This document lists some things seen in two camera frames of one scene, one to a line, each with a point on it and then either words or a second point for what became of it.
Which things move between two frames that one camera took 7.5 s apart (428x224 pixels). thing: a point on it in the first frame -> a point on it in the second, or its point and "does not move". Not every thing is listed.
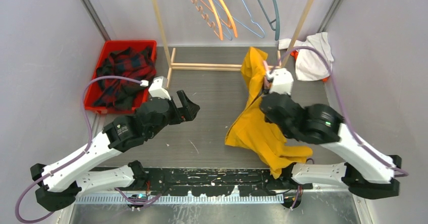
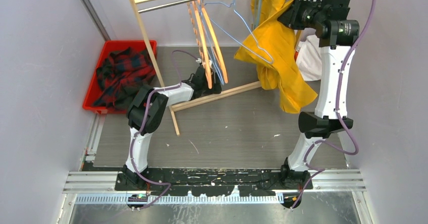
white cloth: [309, 66] does not move
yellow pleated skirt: [253, 131] -> [273, 46]
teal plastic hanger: [274, 24] -> [258, 5]
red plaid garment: [120, 93] does not move
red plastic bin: [115, 46] does not move
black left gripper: [186, 113] -> [216, 88]
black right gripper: [266, 118] -> [288, 17]
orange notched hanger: [205, 15] -> [198, 28]
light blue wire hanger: [225, 29] -> [210, 44]
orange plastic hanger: [230, 23] -> [202, 17]
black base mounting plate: [218, 181] does not move
